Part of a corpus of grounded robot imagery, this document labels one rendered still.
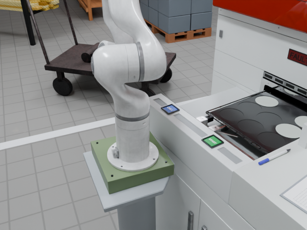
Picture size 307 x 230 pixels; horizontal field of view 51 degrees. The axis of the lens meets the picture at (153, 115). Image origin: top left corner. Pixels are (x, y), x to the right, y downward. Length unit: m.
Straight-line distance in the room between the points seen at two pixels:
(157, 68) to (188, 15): 4.00
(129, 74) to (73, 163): 1.71
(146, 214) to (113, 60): 0.65
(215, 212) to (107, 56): 0.66
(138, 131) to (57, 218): 1.27
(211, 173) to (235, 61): 0.84
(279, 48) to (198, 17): 3.53
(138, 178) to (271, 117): 0.63
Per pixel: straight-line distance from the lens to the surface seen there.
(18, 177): 2.62
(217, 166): 1.09
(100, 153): 1.23
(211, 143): 1.13
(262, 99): 1.58
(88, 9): 6.20
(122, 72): 0.97
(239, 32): 1.76
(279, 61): 1.62
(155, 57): 0.99
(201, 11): 5.08
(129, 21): 1.03
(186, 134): 1.17
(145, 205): 1.29
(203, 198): 1.25
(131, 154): 1.14
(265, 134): 1.33
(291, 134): 1.37
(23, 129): 3.14
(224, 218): 1.19
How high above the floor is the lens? 1.63
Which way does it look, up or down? 32 degrees down
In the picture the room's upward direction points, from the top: 1 degrees counter-clockwise
